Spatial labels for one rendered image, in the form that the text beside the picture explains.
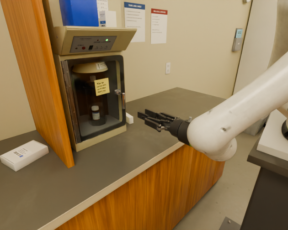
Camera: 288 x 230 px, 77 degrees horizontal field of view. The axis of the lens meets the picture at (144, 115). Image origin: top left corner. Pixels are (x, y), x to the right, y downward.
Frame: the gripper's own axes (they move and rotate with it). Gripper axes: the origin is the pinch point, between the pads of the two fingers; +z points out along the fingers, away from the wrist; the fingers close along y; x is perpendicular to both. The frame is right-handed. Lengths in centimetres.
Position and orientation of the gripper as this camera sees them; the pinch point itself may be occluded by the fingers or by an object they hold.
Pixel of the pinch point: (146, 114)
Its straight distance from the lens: 83.7
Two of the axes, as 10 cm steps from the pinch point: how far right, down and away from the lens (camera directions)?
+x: -0.1, 9.2, 3.9
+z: -6.9, -2.9, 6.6
